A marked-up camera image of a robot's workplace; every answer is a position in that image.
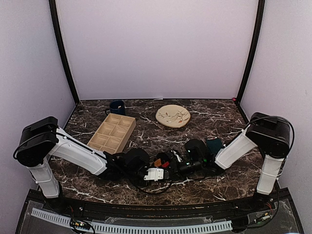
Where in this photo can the wooden compartment box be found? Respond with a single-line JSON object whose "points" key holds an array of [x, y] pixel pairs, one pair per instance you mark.
{"points": [[113, 134]]}

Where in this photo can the white slotted cable duct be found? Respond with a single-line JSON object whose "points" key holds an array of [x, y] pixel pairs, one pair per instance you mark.
{"points": [[127, 226]]}

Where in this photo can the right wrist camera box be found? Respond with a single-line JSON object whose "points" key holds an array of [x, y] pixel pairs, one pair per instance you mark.
{"points": [[177, 155]]}

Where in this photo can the bird pattern ceramic plate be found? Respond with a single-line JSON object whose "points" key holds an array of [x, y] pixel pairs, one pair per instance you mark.
{"points": [[173, 116]]}

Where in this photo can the dark green sock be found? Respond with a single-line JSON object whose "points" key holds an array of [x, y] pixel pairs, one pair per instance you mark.
{"points": [[214, 145]]}

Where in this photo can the blue enamel mug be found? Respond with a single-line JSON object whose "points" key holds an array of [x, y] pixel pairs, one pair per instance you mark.
{"points": [[113, 108]]}

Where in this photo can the black right corner frame post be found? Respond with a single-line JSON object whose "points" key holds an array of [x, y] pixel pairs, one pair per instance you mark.
{"points": [[252, 51]]}

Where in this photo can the black red yellow argyle sock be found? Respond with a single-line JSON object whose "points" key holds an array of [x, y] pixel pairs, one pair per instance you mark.
{"points": [[163, 160]]}

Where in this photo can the black left corner frame post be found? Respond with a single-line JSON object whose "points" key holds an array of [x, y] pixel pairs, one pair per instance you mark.
{"points": [[61, 50]]}

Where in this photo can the black corner frame post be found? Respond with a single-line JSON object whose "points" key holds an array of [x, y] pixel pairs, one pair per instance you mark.
{"points": [[61, 50], [252, 51]]}

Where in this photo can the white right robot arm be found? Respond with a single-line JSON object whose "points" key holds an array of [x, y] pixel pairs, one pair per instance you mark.
{"points": [[272, 135]]}

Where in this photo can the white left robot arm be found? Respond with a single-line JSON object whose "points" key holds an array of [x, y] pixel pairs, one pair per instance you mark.
{"points": [[45, 138]]}

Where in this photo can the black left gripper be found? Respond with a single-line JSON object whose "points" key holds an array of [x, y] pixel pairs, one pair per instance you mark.
{"points": [[143, 183]]}

